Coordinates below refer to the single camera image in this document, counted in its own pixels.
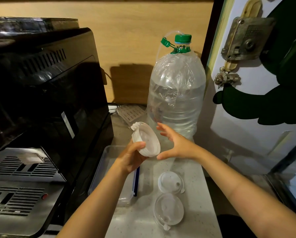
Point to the green bottle cap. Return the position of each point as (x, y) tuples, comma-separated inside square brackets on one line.
[(183, 39)]

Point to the small metal door latch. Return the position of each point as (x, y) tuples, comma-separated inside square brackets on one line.
[(226, 78)]

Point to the metal drip tray grille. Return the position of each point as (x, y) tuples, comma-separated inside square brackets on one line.
[(21, 190)]

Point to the clear plastic container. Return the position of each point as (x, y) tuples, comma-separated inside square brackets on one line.
[(105, 168)]

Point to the person's left thumb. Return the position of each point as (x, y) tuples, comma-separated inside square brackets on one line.
[(138, 145)]

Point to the person's right thumb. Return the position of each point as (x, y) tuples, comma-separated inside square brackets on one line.
[(165, 155)]

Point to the red machine button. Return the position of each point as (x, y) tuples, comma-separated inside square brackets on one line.
[(45, 196)]

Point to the person's right hand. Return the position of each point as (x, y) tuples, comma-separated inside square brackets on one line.
[(182, 148)]

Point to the green door sticker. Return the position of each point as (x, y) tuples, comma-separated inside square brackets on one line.
[(262, 106)]

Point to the blue container clip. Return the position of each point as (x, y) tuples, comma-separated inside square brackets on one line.
[(136, 182)]

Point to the person's left hand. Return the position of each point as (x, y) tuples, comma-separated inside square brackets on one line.
[(129, 159)]

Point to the stack of white cup lids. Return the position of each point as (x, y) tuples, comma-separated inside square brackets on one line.
[(148, 140)]

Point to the black framed glass panel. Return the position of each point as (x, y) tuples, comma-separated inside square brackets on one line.
[(290, 178)]

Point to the white door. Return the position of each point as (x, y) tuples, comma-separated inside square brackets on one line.
[(239, 126)]

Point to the person's right forearm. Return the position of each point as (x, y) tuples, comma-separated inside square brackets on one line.
[(249, 195)]

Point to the large clear water bottle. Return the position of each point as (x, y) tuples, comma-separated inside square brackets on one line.
[(176, 96)]

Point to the metal door lock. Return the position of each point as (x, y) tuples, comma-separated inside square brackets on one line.
[(249, 38)]

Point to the black coffee machine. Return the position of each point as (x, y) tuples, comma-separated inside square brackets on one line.
[(46, 96)]

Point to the person's left forearm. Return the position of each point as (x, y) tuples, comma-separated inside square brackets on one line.
[(95, 203)]

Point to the clear cup lid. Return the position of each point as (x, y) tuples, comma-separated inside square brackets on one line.
[(168, 210), (170, 182)]

